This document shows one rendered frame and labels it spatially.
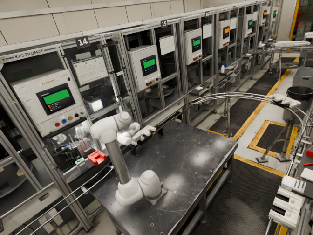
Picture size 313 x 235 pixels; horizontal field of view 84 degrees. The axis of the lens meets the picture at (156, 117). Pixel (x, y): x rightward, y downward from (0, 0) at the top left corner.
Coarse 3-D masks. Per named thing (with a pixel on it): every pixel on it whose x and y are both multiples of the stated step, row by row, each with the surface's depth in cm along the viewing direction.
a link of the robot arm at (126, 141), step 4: (124, 132) 191; (128, 132) 190; (120, 136) 189; (124, 136) 186; (128, 136) 188; (120, 140) 186; (124, 140) 183; (128, 140) 183; (124, 144) 185; (128, 144) 184
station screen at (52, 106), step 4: (60, 88) 146; (64, 88) 149; (48, 92) 141; (52, 92) 143; (56, 92) 145; (68, 92) 152; (44, 96) 139; (68, 96) 153; (44, 100) 140; (60, 100) 149; (64, 100) 151; (68, 100) 154; (72, 100) 156; (48, 104) 143; (52, 104) 145; (56, 104) 147; (60, 104) 149; (64, 104) 152; (68, 104) 154; (48, 108) 144; (52, 108) 146; (56, 108) 148
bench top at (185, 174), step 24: (168, 120) 273; (144, 144) 230; (168, 144) 223; (192, 144) 215; (216, 144) 209; (144, 168) 193; (168, 168) 188; (192, 168) 182; (216, 168) 178; (96, 192) 175; (168, 192) 162; (192, 192) 159; (120, 216) 149; (144, 216) 146; (168, 216) 143
